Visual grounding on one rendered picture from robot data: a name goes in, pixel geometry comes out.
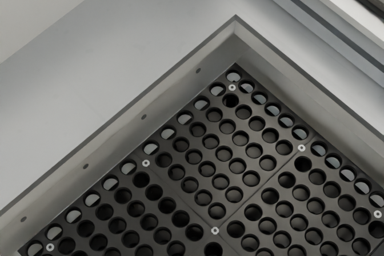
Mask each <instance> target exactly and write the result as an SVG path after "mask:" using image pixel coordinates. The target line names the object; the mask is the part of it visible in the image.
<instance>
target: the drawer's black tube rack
mask: <svg viewBox="0 0 384 256"><path fill-rule="evenodd" d="M216 86H219V87H222V88H223V90H222V91H221V92H220V93H219V94H218V95H216V96H215V95H213V94H212V93H211V89H212V88H214V87H216ZM198 101H206V102H207V104H206V105H205V106H204V107H203V108H201V109H200V110H198V109H196V108H195V103H196V102H198ZM185 114H186V115H189V116H191V118H190V119H189V120H188V121H187V122H186V123H184V124H181V123H179V122H178V118H179V117H180V116H182V115H185ZM166 129H171V130H173V131H174V133H173V134H172V135H171V136H169V137H168V139H164V138H162V136H161V134H162V132H163V131H164V130H166ZM317 134H318V132H317V133H316V134H314V135H313V136H312V137H311V138H310V139H309V140H308V141H307V142H306V143H305V144H304V145H297V144H296V143H295V142H294V141H293V140H292V139H291V138H289V137H288V136H287V135H286V134H285V133H284V132H283V131H282V130H280V129H279V128H278V127H277V126H276V125H275V124H273V123H272V122H271V121H270V120H269V119H268V118H266V117H265V116H264V115H263V114H262V113H261V112H260V111H258V110H257V109H256V108H255V107H254V106H253V105H252V104H250V103H249V102H248V101H247V100H246V99H244V97H243V96H241V95H240V94H239V93H238V92H236V91H235V85H229V84H227V83H226V82H225V81H224V80H223V79H222V78H221V77H218V78H217V79H216V80H214V81H213V82H212V83H211V84H209V85H208V87H206V88H205V89H204V90H203V91H202V92H200V93H199V94H198V95H197V96H196V97H195V98H193V99H192V100H191V101H190V102H189V103H188V104H187V105H186V106H184V107H183V108H182V109H180V111H179V112H177V113H176V114H175V115H174V116H173V117H171V118H170V119H169V120H168V121H167V122H166V123H165V124H163V125H162V126H161V127H160V128H159V129H158V130H157V131H155V132H154V133H153V134H152V135H151V136H149V137H148V138H147V139H146V140H145V141H144V142H142V143H141V144H140V145H139V146H138V147H137V148H136V149H134V150H133V151H132V152H131V153H130V154H129V155H128V156H126V157H125V158H124V159H123V160H121V161H120V163H119V164H117V165H116V166H115V167H114V168H112V169H111V170H110V171H109V172H108V173H107V174H106V175H104V176H103V177H102V178H101V179H100V180H99V181H98V182H96V183H95V184H94V185H93V186H92V187H91V188H89V189H88V190H87V191H86V192H85V193H83V194H82V195H81V196H80V197H79V198H78V199H77V200H75V201H74V202H73V203H72V204H71V205H70V206H69V207H67V208H66V209H65V210H64V211H63V212H61V213H60V215H58V216H57V217H56V218H54V219H53V220H52V221H51V222H50V223H49V224H48V225H47V226H45V227H44V228H43V229H42V230H41V231H40V232H39V233H37V234H36V235H35V236H34V237H32V239H31V240H29V241H28V242H27V243H26V244H24V245H23V246H22V247H21V248H20V249H19V250H18V251H17V252H19V254H20V255H21V256H29V255H28V249H29V247H30V246H31V245H33V244H36V243H37V244H40V245H42V248H41V249H40V250H39V251H38V252H37V253H36V254H34V255H33V256H371V255H372V254H373V252H375V251H376V249H377V248H379V247H380V245H381V244H382V243H383V242H384V219H383V218H381V216H382V214H381V212H380V211H374V210H372V209H371V208H370V207H369V206H368V205H367V204H365V203H364V202H363V201H362V200H361V199H359V198H358V197H357V196H356V195H355V194H354V193H353V192H352V191H350V190H349V189H348V188H347V187H346V186H345V185H344V184H342V183H341V182H340V181H339V180H337V179H336V177H335V176H333V175H332V174H331V173H330V172H328V171H327V170H326V169H325V168H324V167H323V166H322V165H320V164H319V163H318V162H317V161H316V160H315V159H314V158H313V157H311V156H310V155H309V154H308V153H307V152H305V146H306V145H307V144H308V143H309V142H310V141H311V140H312V139H313V138H314V137H315V136H316V135H317ZM148 144H155V145H157V148H156V149H155V150H154V151H152V152H151V153H150V154H149V155H148V154H146V153H145V152H144V148H145V147H146V146H147V145H148ZM127 163H132V164H134V165H135V167H134V168H133V169H132V170H131V171H129V172H128V173H127V174H124V173H123V172H122V167H123V165H125V164H127ZM111 178H112V179H115V180H117V181H118V182H117V183H116V184H115V185H114V186H113V187H111V188H110V189H109V190H106V189H105V188H104V187H103V185H104V183H105V181H106V180H108V179H111ZM92 194H95V195H97V196H99V199H97V200H96V201H95V202H94V203H93V204H92V205H91V206H88V205H86V204H85V200H86V198H87V197H88V196H89V195H92ZM73 210H76V211H79V212H80V213H81V215H79V216H78V217H77V218H76V219H75V220H73V221H72V223H70V222H68V221H67V219H66V218H67V215H68V213H69V212H71V211H73ZM53 227H59V228H61V229H62V231H61V232H60V233H59V234H57V235H56V236H55V237H54V238H53V239H52V240H50V239H48V237H47V234H48V231H49V230H50V229H51V228H53Z"/></svg>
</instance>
